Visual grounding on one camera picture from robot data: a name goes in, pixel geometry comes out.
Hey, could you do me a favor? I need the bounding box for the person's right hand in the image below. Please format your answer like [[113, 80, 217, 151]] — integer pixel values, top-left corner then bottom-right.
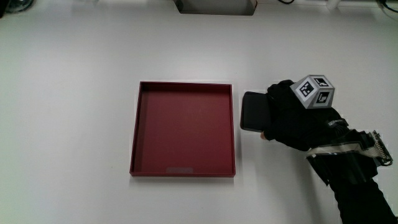
[[260, 74, 351, 153]]

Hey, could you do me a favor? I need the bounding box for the black battery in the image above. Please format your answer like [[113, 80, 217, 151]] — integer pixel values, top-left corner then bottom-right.
[[239, 91, 275, 134]]

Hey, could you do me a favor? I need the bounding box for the person's right forearm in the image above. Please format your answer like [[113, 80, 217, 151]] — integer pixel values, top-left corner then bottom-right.
[[305, 129, 398, 224]]

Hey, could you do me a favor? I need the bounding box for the white desk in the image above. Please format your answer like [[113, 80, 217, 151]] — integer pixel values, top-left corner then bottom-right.
[[0, 0, 398, 224]]

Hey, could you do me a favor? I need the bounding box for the red square tray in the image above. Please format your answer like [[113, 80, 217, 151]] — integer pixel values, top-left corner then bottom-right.
[[129, 81, 236, 179]]

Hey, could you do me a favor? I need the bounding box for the grey box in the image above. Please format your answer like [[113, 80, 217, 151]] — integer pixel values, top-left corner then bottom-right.
[[173, 0, 259, 17]]

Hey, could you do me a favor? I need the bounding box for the dark round object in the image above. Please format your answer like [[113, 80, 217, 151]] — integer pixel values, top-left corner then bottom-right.
[[0, 0, 35, 15]]

